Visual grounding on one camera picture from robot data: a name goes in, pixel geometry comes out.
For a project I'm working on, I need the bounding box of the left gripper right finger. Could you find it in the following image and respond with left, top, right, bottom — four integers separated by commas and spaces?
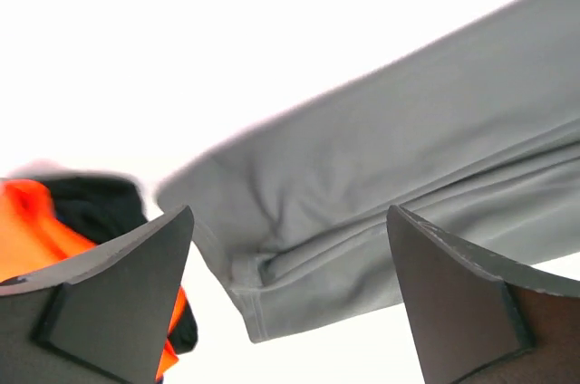
386, 206, 579, 384

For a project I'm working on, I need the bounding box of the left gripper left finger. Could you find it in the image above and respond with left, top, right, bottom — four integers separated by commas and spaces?
1, 206, 194, 384

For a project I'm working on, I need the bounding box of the dark grey t shirt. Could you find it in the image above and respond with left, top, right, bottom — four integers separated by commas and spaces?
157, 0, 579, 343

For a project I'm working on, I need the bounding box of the orange folded t shirt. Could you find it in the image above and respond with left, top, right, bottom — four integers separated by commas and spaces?
0, 178, 189, 383

